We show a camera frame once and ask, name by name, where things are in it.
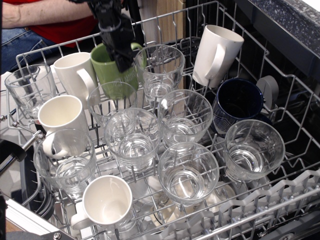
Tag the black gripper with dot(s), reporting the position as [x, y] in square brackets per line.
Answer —
[116, 31]

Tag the green Simons Institute mug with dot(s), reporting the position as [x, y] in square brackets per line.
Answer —
[107, 71]

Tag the person's bare forearm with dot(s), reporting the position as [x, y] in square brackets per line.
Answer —
[42, 12]

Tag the clear glass before green mug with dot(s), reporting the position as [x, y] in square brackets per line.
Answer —
[109, 98]

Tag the tall white mug rear left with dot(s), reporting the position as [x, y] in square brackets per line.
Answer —
[76, 73]

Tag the tall white mug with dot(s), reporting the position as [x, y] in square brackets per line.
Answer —
[217, 51]
[76, 73]

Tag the white mug left middle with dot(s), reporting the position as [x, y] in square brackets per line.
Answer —
[65, 123]

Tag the tall white mug rear right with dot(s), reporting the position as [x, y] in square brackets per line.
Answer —
[217, 51]

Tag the dark blue mug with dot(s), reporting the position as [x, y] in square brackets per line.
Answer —
[236, 100]

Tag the white mug front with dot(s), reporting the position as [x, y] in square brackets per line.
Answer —
[106, 202]

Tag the clear glass rear centre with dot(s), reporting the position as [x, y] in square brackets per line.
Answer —
[159, 69]

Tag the clear glass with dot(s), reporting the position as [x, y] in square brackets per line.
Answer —
[66, 159]
[159, 69]
[133, 136]
[252, 149]
[188, 173]
[184, 115]
[31, 86]

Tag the clear glass centre right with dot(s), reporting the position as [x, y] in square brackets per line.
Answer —
[184, 115]

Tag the clear glass far left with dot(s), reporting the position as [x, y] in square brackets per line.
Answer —
[31, 86]

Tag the person in red shirt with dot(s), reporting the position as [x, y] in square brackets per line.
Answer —
[19, 40]

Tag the clear glass front left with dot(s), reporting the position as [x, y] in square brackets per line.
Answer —
[66, 159]

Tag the clear glass front centre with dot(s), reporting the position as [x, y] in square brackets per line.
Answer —
[188, 173]

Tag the speckled dark countertop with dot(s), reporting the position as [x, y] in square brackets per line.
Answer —
[292, 27]

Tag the grey wire dishwasher rack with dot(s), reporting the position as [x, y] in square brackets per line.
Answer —
[285, 205]

